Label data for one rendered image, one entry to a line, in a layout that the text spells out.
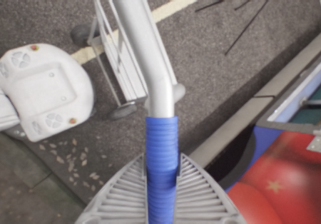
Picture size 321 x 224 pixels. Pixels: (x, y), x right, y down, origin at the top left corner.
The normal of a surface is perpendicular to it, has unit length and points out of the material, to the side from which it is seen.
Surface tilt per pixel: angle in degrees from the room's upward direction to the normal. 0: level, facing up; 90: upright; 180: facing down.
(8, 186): 9
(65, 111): 0
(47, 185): 0
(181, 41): 0
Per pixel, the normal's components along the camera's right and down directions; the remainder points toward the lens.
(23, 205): 0.43, -0.04
